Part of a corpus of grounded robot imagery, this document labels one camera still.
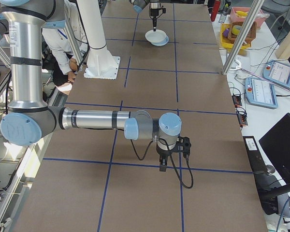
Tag thin metal rod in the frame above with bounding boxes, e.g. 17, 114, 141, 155
240, 67, 290, 94

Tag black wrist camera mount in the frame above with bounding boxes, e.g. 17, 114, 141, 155
176, 136, 192, 158

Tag red bottle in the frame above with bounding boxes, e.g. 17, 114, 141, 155
210, 0, 222, 23

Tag blue grey teach pendant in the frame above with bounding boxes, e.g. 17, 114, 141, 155
262, 59, 290, 88
244, 76, 279, 110

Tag brown wicker basket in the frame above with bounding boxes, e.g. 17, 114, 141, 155
228, 21, 257, 46

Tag black box with white label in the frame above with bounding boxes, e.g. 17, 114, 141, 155
242, 135, 276, 176

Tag orange black connector box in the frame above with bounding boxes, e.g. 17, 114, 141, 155
231, 93, 243, 109
235, 108, 249, 128

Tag white plate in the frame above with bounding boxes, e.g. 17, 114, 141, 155
145, 29, 166, 44

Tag black monitor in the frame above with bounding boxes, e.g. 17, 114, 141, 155
258, 112, 290, 186

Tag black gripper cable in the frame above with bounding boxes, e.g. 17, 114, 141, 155
130, 139, 194, 189

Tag aluminium frame post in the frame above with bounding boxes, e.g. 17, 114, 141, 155
221, 0, 266, 76

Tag pink plastic basket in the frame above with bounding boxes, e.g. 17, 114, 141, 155
229, 6, 271, 30

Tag white pedestal with square plate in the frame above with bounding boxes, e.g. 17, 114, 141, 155
75, 0, 122, 80

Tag blue cable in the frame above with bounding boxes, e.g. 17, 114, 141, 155
277, 193, 290, 232

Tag light wooden board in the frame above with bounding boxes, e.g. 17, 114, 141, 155
276, 0, 290, 60

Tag person's hand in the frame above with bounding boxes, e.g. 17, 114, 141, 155
68, 57, 78, 73

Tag light blue plate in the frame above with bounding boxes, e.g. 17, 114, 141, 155
150, 34, 170, 47

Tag person in white shirt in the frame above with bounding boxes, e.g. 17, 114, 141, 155
42, 0, 89, 87

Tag yellow plastic bin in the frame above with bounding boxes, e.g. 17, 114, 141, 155
219, 23, 251, 51

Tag white plastic hook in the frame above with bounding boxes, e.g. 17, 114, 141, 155
231, 58, 251, 78

